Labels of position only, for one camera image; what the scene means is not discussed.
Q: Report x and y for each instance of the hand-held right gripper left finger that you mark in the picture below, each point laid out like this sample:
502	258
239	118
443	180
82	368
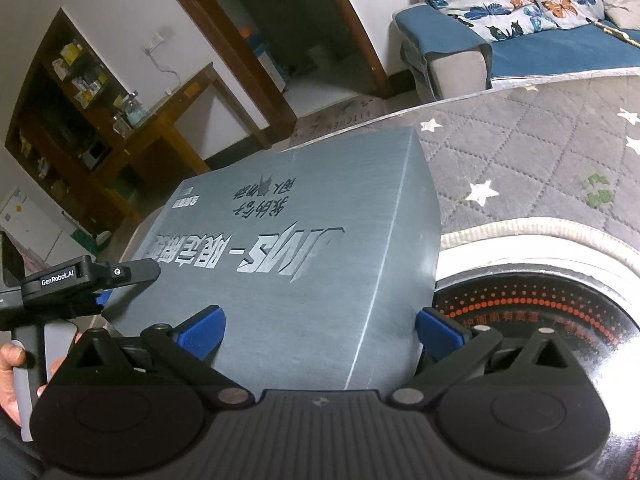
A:
205	330

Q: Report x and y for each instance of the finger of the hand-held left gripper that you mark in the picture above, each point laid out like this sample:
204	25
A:
130	272

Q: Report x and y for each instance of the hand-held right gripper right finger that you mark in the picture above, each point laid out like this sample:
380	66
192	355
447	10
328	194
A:
440	332

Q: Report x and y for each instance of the grey cardboard box sleeve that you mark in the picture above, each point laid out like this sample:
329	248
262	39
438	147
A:
275	200

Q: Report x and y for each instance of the person's left hand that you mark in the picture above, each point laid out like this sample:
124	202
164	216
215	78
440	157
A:
9	385

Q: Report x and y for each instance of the white appliance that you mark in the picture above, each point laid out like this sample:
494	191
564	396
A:
20	215

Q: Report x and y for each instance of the round black induction cooktop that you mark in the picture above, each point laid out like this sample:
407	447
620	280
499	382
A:
540	360

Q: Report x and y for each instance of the glass jar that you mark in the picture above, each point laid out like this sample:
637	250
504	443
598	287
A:
134	110

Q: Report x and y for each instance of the dark wooden shelf cabinet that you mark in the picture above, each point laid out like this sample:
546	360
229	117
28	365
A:
50	110

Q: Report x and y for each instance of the wooden side table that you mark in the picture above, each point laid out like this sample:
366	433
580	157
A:
195	90

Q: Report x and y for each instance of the grey door mat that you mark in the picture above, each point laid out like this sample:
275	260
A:
340	115

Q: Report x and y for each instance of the blue sofa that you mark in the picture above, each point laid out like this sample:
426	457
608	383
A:
540	55

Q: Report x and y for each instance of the large butterfly print cushion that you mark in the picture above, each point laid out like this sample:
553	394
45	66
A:
480	0

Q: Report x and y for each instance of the white wall socket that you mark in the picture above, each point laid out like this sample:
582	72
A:
153	45

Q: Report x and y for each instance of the wooden door frame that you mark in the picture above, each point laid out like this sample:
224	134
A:
250	60

